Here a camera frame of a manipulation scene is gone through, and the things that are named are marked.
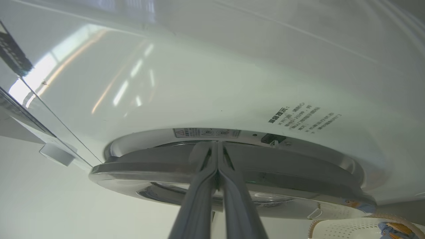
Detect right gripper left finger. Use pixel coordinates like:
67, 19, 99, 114
168, 141, 218, 239

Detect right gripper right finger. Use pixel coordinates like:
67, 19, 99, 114
218, 142, 269, 239

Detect round glass washing machine door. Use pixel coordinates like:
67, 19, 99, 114
89, 128, 377, 220

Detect blue bear print garment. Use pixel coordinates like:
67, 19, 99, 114
378, 222, 416, 239

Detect cream perforated laundry basket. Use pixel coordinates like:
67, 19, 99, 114
308, 214, 425, 239

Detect white front-load washing machine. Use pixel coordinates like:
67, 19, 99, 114
0, 0, 425, 206

